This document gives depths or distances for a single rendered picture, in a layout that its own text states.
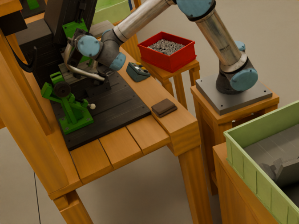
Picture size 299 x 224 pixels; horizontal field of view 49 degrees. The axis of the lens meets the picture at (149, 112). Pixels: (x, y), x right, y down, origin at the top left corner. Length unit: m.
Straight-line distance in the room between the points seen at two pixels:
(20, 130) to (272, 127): 0.96
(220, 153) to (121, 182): 1.22
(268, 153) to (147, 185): 1.26
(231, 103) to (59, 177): 0.82
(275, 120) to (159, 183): 1.24
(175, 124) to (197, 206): 0.58
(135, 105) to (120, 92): 0.17
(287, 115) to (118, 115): 0.75
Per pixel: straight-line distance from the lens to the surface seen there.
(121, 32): 1.38
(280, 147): 1.39
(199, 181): 1.72
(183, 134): 1.46
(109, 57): 1.29
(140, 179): 2.49
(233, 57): 1.36
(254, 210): 1.27
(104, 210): 2.40
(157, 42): 2.23
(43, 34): 1.83
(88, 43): 1.25
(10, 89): 1.12
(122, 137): 1.50
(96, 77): 1.78
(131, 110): 1.60
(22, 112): 1.17
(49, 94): 1.53
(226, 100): 1.57
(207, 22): 1.25
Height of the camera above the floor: 1.83
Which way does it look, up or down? 37 degrees down
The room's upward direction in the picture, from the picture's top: 15 degrees counter-clockwise
